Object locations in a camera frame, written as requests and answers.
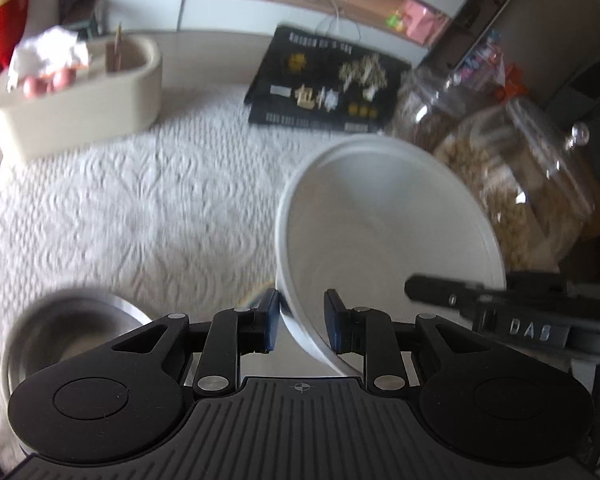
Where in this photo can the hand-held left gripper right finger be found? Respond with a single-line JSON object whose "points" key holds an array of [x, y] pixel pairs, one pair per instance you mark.
{"points": [[334, 326]]}

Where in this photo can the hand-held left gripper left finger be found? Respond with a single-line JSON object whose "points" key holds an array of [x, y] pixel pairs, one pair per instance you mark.
{"points": [[271, 321]]}

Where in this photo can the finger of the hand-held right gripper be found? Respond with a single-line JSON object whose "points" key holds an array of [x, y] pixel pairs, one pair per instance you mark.
{"points": [[430, 287], [535, 280]]}

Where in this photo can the deep white bowl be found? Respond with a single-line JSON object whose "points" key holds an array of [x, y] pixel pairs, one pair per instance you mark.
{"points": [[380, 220]]}

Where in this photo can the large glass jar of nuts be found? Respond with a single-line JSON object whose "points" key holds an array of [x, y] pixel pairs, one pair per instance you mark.
{"points": [[510, 200]]}

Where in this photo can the white lace tablecloth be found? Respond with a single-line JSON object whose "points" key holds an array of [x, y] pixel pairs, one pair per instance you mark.
{"points": [[155, 200]]}

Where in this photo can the small glass jar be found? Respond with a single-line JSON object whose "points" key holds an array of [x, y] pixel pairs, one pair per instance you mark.
{"points": [[420, 105]]}

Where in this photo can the dark grey chair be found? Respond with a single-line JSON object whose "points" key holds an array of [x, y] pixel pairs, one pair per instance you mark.
{"points": [[585, 90]]}

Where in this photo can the stainless steel bowl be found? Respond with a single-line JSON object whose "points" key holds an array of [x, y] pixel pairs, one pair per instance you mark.
{"points": [[55, 320]]}

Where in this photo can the black printed box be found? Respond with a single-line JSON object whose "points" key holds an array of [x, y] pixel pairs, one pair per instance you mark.
{"points": [[280, 75]]}

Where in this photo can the small green toy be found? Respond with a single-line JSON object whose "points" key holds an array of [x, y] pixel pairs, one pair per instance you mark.
{"points": [[395, 20]]}

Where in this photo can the beige oval container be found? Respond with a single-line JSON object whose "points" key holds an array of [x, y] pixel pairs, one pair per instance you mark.
{"points": [[80, 115]]}

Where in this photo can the wooden stick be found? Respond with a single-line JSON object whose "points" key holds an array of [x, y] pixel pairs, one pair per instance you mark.
{"points": [[119, 50]]}

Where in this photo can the white and wood shelf unit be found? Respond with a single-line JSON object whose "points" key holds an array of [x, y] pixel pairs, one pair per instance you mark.
{"points": [[230, 12]]}

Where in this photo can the pink round object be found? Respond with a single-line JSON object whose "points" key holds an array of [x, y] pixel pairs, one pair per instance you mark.
{"points": [[34, 87], [63, 77]]}

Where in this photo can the crumpled white tissue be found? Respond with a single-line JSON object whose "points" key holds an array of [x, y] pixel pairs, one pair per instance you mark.
{"points": [[45, 52]]}

